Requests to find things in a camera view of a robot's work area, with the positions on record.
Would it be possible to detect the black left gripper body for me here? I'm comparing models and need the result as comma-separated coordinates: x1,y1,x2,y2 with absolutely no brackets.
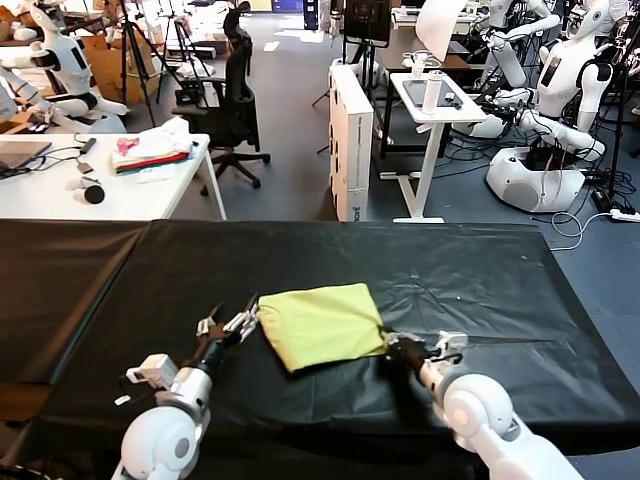
197,333,236,362

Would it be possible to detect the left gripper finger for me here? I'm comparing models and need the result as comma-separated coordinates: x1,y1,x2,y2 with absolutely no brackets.
196,302,225,337
223,292,261,346

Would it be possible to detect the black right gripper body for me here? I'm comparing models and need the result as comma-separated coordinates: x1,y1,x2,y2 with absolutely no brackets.
390,337,431,372

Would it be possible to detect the yellow-green printed t-shirt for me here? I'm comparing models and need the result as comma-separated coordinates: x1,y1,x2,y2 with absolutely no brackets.
257,282,389,374

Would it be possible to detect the stack of folded clothes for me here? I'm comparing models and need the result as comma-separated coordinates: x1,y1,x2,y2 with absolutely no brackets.
109,117,195,176

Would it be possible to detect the wide black tablecloth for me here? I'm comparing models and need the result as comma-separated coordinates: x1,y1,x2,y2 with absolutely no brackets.
9,219,640,480

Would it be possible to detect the narrow black tablecloth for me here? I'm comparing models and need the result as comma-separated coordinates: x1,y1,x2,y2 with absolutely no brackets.
0,218,152,396

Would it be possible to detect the white plastic packet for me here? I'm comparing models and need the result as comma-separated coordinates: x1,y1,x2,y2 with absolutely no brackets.
133,168,174,185

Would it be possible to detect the white and black round controller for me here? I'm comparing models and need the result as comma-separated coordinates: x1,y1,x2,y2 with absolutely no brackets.
66,175,105,205

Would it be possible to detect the tall white cardboard box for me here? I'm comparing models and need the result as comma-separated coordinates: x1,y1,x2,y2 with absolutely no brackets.
327,64,375,222

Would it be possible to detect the large white desk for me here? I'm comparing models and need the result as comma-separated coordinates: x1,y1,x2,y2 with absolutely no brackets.
0,133,227,222

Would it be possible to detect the black office chair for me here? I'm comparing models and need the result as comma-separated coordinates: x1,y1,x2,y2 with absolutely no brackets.
171,1,271,197

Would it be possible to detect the small white standing desk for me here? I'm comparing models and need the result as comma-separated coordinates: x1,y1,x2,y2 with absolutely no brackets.
378,72,489,225

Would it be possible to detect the white tumbler bottle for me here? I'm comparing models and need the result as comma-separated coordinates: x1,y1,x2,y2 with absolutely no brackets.
421,70,445,115

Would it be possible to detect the black tablet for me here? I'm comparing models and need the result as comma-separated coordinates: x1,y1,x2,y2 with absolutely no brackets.
402,78,464,109

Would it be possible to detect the grey laptop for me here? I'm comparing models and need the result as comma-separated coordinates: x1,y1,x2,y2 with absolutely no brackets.
0,141,54,180

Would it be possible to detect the black light stand pole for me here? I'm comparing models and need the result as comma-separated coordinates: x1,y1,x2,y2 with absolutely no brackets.
592,0,640,211

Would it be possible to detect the brown cardboard box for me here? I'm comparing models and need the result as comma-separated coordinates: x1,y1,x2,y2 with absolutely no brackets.
79,32,166,106

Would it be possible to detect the dark wooden table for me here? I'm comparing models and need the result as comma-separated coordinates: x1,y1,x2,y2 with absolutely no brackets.
379,29,471,161

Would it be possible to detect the white robot with black waist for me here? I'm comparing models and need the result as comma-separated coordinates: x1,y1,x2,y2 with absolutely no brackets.
0,0,129,135

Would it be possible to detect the white robot on round base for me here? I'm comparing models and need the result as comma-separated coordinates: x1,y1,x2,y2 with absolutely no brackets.
469,0,614,215

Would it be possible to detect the white hanging sheet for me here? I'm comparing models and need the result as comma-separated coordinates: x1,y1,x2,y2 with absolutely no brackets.
414,0,464,64

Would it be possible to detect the black monitor on stand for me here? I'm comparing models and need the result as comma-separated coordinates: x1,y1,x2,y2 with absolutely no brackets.
342,0,391,66

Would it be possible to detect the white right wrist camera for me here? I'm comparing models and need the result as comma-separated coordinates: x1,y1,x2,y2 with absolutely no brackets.
434,330,469,364

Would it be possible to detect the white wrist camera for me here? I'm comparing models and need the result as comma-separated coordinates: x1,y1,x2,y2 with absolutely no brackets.
125,353,179,389
434,330,469,364

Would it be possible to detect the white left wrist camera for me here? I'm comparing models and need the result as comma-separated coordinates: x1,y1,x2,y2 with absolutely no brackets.
125,353,179,389

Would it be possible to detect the white floor cable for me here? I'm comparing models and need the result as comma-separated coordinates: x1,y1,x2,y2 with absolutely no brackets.
549,209,614,251

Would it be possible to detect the white ring controller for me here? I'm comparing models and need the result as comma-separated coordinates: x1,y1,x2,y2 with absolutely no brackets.
401,49,444,80

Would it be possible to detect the black camera tripod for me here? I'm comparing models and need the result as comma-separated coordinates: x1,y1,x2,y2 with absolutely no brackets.
159,12,214,109
112,0,174,129

